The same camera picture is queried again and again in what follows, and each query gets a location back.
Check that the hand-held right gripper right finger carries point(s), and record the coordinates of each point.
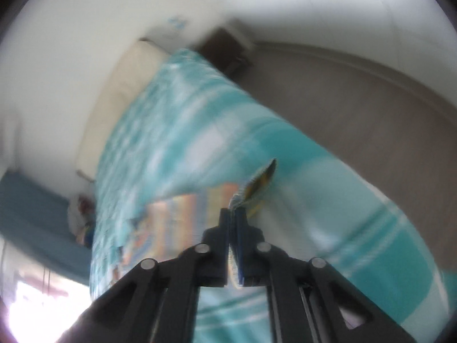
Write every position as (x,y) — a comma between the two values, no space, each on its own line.
(241,257)

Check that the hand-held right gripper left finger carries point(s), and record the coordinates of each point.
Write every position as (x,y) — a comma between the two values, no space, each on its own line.
(218,243)

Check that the striped multicolour small garment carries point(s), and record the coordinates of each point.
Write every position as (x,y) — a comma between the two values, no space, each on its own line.
(178,218)

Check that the pile of mixed clothes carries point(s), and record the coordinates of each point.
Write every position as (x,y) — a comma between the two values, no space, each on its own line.
(82,218)

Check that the teal plaid bed sheet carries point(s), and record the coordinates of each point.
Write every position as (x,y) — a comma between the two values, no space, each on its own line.
(200,114)

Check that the cream padded headboard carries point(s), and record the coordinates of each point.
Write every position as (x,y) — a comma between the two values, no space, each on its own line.
(114,107)

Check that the blue curtain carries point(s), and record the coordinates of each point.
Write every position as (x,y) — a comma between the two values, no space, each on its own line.
(32,214)

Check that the dark wooden nightstand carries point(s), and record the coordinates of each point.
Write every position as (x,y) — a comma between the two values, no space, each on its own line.
(225,50)

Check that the white wardrobe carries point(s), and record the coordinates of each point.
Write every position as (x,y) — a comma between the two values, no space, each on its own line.
(357,14)

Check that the wall socket with sticker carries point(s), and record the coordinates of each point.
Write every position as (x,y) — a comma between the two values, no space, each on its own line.
(176,22)

